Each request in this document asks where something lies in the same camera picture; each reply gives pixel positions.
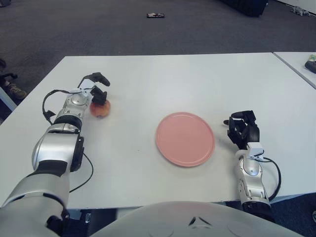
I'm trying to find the large black box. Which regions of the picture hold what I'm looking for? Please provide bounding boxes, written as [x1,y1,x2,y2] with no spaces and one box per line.
[219,0,269,17]

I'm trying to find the pink round plate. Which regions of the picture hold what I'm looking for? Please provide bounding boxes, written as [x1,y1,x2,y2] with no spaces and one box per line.
[155,112,216,168]

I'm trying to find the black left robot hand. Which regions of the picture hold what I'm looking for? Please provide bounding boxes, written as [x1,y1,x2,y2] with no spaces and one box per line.
[86,72,111,104]

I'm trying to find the red yellow apple with sticker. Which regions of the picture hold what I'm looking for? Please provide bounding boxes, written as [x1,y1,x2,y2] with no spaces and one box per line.
[89,100,111,119]

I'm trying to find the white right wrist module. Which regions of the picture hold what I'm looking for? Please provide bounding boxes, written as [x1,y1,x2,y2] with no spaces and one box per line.
[247,142,265,158]

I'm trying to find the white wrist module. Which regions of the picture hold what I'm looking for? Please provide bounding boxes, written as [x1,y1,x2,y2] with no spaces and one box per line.
[78,78,96,97]
[247,142,265,158]

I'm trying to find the white table leg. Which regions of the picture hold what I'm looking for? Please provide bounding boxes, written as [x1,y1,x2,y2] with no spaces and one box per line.
[0,86,17,112]

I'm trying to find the black looped wrist cable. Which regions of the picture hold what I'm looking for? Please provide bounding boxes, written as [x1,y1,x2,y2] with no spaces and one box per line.
[42,88,82,125]
[261,157,282,200]

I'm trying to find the black office chair base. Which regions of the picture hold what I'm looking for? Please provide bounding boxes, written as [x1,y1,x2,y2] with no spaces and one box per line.
[0,71,18,86]

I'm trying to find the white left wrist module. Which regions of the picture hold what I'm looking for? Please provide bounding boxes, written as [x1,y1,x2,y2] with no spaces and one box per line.
[78,78,96,97]

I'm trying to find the black looped left wrist cable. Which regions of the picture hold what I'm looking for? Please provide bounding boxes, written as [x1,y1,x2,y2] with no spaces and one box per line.
[42,88,82,125]

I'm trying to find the small grey toy figure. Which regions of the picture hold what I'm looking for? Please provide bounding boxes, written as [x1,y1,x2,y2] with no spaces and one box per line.
[290,6,311,16]

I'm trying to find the grey white robot torso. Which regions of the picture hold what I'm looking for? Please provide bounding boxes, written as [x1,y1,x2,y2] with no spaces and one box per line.
[88,201,304,237]

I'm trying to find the black looped right wrist cable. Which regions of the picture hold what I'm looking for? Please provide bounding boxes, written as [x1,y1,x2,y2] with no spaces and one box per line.
[261,157,282,200]

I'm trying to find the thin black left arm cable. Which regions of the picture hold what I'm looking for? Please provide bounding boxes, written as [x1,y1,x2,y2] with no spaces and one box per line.
[69,153,94,193]

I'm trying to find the dark grey handheld controller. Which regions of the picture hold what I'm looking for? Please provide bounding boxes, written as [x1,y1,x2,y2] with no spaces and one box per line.
[304,60,316,74]

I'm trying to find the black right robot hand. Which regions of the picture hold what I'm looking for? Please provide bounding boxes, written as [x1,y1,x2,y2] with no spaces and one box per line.
[223,110,260,150]

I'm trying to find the person in black trousers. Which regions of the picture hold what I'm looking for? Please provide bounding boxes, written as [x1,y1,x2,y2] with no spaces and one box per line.
[0,58,28,100]

